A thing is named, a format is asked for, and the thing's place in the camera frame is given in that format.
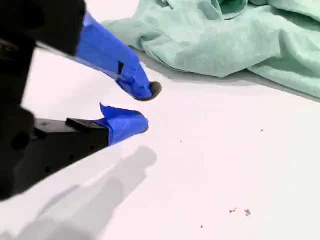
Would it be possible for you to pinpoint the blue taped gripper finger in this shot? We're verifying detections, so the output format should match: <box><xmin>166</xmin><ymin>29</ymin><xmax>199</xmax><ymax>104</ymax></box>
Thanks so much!
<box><xmin>34</xmin><ymin>0</ymin><xmax>163</xmax><ymax>102</ymax></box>
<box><xmin>22</xmin><ymin>102</ymin><xmax>150</xmax><ymax>183</ymax></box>

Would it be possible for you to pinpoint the pale green T-shirt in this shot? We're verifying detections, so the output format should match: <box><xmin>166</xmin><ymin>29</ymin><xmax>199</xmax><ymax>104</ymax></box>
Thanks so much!
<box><xmin>99</xmin><ymin>0</ymin><xmax>320</xmax><ymax>100</ymax></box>

